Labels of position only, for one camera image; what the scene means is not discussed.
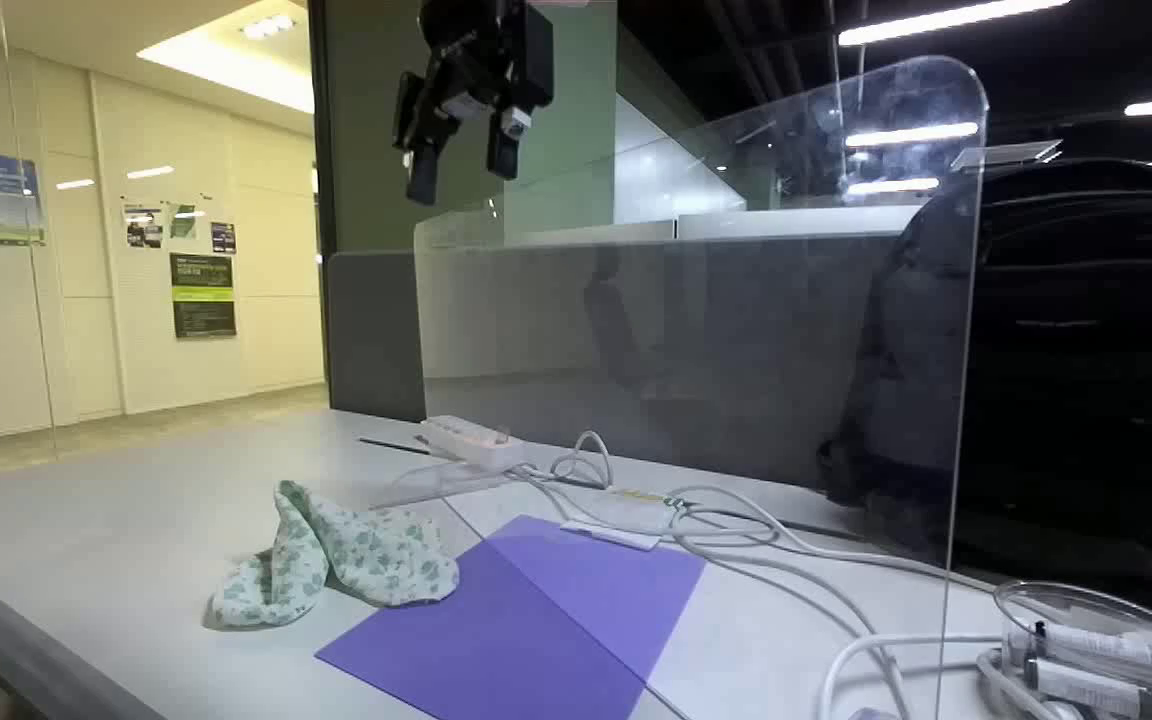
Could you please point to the black backpack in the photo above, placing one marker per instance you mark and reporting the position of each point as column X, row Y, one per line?
column 1003, row 408

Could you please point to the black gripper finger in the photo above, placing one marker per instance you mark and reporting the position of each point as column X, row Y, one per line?
column 505, row 146
column 425, row 170

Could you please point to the clear acrylic divider panel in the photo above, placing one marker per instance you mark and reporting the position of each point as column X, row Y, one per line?
column 671, row 330

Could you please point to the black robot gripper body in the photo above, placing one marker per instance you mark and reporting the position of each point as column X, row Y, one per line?
column 480, row 59

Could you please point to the purple paper sheet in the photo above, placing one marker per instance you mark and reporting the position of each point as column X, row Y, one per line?
column 547, row 624

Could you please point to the green patterned white towel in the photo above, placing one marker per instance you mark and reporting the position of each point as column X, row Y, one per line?
column 376, row 558

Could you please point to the white power strip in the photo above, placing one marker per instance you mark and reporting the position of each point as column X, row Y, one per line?
column 468, row 443

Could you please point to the dark wall notice board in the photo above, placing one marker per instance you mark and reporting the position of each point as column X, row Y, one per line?
column 202, row 298

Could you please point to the white plug adapters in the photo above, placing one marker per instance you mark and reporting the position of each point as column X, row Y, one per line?
column 1058, row 664

